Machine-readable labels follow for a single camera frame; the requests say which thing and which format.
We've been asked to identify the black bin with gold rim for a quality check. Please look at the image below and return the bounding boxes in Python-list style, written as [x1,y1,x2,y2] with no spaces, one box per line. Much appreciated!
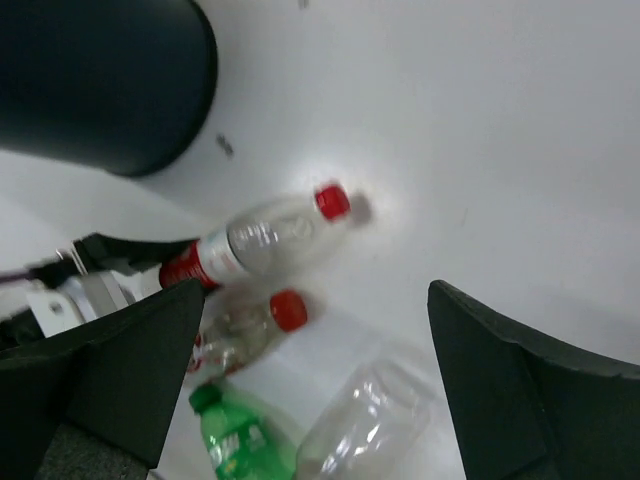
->
[1,0,218,177]

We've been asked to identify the green bottle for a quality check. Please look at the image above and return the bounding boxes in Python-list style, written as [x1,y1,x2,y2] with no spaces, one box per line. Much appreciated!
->
[189,384,295,479]

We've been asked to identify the clear wide-mouth plastic jar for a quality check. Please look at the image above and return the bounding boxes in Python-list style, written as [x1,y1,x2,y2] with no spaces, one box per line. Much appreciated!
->
[293,358,433,479]

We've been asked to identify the crushed bottle red cap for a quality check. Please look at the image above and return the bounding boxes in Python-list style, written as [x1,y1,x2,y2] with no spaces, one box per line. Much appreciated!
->
[185,289,309,383]

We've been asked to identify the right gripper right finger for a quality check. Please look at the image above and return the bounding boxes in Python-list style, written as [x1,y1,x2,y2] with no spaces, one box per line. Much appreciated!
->
[427,280,639,479]

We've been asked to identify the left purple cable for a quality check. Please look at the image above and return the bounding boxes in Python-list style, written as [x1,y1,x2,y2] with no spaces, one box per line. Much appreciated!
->
[0,267,46,284]

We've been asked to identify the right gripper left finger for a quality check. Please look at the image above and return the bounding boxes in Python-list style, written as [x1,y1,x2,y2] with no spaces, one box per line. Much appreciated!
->
[1,280,204,479]

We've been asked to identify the red label water bottle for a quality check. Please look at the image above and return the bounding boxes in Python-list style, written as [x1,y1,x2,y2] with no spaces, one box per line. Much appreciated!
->
[158,182,351,289]

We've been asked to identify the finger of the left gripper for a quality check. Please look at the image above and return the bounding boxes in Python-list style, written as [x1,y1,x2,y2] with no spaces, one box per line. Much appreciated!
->
[73,233,195,275]

